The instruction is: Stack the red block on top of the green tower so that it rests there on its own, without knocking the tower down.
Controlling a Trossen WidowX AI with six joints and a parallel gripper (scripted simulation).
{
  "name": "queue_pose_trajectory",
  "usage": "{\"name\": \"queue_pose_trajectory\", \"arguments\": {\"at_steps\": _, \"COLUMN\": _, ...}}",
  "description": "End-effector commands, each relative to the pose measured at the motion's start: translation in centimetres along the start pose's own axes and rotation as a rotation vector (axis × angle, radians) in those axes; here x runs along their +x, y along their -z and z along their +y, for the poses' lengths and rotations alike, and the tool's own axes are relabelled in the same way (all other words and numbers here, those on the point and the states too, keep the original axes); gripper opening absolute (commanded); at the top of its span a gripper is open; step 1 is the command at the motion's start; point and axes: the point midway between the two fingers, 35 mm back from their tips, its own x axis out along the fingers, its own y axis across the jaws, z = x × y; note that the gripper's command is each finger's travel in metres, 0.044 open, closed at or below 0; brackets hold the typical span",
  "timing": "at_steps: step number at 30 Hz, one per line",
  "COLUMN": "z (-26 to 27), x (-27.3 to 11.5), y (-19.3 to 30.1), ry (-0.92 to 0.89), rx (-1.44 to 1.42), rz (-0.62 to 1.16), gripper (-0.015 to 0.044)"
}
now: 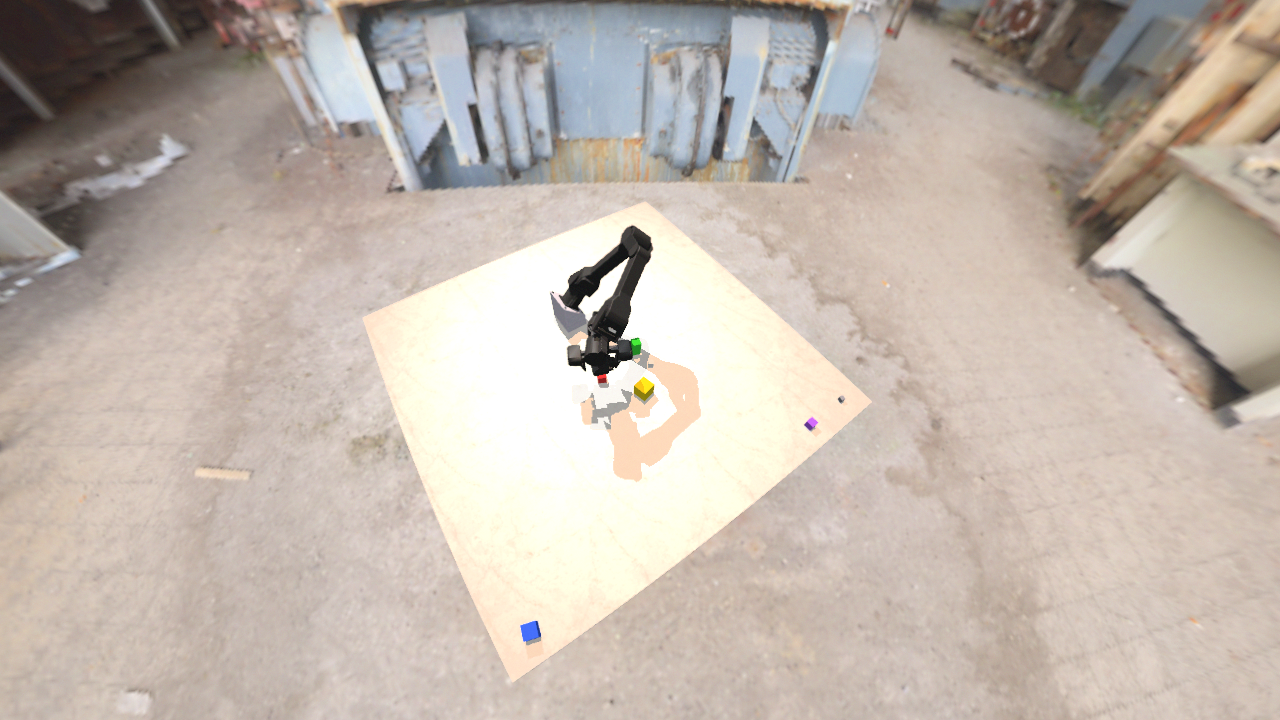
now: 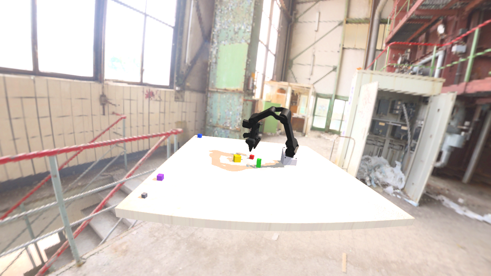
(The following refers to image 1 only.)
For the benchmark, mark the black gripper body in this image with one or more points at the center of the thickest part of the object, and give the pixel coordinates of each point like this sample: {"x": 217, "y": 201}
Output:
{"x": 623, "y": 348}

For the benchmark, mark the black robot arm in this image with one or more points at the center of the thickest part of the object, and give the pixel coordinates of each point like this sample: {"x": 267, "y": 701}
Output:
{"x": 615, "y": 311}

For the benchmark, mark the yellow block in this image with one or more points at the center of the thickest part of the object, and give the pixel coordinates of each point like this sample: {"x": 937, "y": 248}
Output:
{"x": 643, "y": 388}

